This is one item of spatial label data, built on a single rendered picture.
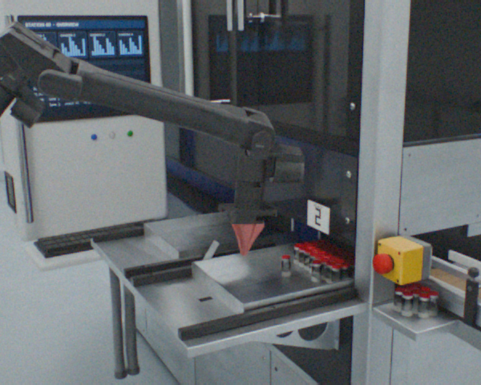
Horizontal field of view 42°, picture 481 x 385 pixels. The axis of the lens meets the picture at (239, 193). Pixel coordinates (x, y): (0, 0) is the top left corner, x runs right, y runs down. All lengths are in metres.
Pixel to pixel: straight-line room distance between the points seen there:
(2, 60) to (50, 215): 1.01
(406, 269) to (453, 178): 0.26
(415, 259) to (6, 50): 0.81
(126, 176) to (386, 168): 1.06
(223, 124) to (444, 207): 0.52
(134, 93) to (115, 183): 0.99
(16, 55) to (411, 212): 0.81
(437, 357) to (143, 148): 1.13
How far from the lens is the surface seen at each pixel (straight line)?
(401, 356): 1.45
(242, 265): 1.52
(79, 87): 1.08
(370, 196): 1.27
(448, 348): 1.55
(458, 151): 1.38
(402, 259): 1.22
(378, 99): 1.23
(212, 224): 1.84
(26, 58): 1.09
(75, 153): 2.03
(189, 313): 1.29
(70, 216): 2.06
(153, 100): 1.12
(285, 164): 1.21
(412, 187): 1.32
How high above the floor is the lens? 1.43
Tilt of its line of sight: 15 degrees down
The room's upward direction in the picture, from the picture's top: 1 degrees counter-clockwise
